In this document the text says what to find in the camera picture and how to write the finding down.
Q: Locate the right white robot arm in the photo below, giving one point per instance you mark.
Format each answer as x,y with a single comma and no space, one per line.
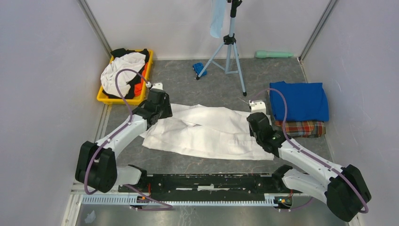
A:
342,189

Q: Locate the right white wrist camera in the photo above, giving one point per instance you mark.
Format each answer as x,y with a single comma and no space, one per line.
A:
257,106

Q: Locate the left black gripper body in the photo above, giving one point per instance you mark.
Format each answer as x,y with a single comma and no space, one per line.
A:
165,111

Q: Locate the orange garment in tray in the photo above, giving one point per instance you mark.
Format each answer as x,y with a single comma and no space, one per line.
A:
139,86

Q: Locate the small blue object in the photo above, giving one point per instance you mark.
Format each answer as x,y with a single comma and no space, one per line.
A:
198,67

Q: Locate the black garment in tray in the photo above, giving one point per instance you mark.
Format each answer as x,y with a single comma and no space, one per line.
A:
137,82

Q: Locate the folded plaid shirt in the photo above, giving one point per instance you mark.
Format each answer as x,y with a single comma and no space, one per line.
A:
308,129

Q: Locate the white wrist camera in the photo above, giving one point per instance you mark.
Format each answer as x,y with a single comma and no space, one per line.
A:
157,85
257,106

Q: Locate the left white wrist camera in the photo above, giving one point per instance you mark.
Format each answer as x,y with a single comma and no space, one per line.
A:
157,85

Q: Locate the white long-sleeve shirt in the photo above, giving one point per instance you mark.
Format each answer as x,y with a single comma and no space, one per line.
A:
205,132

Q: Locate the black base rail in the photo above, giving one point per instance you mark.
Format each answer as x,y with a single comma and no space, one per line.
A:
210,187

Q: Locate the mint green cylinder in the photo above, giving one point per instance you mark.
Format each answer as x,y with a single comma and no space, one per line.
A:
272,54

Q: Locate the light blue music stand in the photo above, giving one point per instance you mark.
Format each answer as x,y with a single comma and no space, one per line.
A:
232,64

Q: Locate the blue printed t-shirt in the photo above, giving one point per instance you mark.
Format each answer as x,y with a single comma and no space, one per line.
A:
305,101

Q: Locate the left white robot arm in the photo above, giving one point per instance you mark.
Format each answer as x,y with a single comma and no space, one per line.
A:
97,167

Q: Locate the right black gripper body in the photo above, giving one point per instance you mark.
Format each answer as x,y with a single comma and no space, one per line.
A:
258,138

